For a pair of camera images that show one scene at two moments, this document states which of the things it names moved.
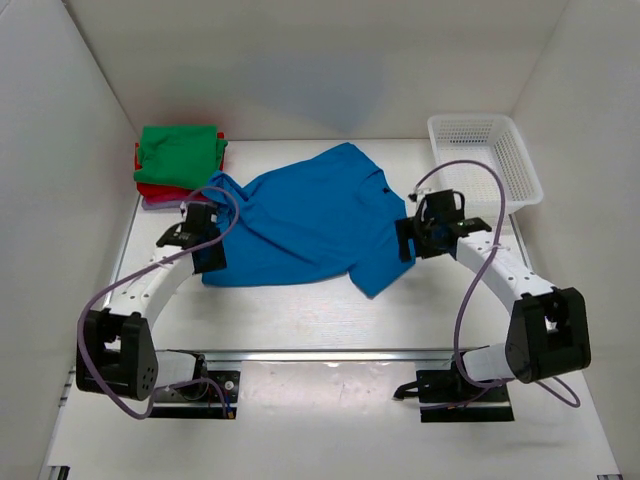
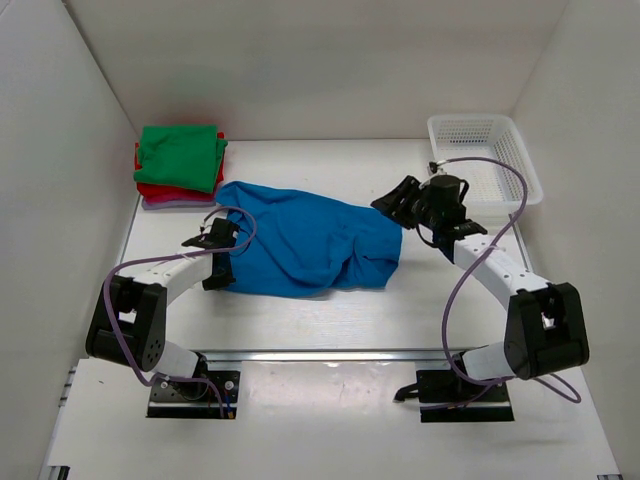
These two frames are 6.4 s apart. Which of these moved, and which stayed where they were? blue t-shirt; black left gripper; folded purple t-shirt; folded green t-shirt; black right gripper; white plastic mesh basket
Moved: black right gripper; black left gripper; blue t-shirt
Stayed: white plastic mesh basket; folded purple t-shirt; folded green t-shirt
